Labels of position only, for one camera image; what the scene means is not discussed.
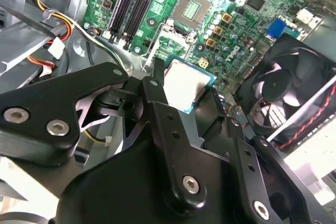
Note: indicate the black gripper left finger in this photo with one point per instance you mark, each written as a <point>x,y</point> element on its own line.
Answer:
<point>39,119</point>

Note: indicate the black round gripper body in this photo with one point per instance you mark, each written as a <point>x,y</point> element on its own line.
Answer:
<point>118,190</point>

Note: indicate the silver CPU green edge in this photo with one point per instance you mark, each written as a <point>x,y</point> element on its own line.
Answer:
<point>186,82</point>

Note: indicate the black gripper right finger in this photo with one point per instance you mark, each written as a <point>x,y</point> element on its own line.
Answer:
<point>256,182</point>

